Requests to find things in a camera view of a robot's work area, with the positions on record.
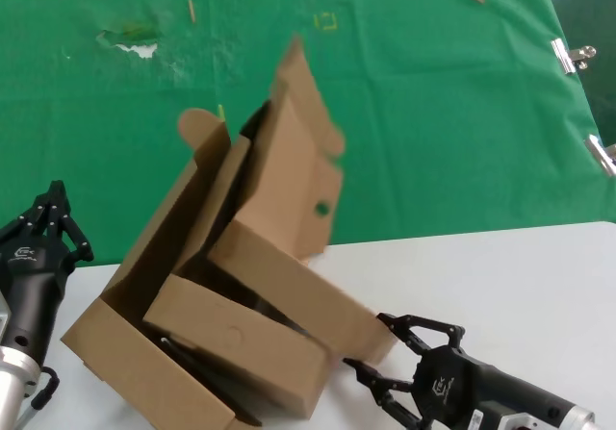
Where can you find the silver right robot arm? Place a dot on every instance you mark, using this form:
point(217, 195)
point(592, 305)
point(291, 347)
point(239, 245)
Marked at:
point(580, 420)

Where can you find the yellow green stick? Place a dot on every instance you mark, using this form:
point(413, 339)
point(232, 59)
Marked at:
point(221, 111)

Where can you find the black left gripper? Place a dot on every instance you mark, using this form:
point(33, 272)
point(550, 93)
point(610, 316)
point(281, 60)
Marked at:
point(29, 290)

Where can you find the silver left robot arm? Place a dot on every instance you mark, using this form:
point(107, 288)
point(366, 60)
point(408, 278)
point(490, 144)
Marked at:
point(12, 386)

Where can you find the large open cardboard box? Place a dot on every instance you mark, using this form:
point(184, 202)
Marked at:
point(139, 377)

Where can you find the cardboard box round hole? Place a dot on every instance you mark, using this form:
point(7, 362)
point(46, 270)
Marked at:
point(289, 276)

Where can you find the closed cardboard box embossed circle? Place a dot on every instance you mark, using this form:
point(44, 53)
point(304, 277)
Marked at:
point(240, 348)

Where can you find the green table cloth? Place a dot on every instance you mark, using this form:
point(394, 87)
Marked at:
point(433, 136)

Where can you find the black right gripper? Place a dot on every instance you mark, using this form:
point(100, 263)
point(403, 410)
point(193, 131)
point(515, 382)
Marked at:
point(447, 382)

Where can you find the long wooden stick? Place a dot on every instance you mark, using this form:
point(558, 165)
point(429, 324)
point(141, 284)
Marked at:
point(191, 10)

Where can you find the silver binder clip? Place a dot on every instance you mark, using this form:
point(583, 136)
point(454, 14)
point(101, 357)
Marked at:
point(597, 150)
point(568, 57)

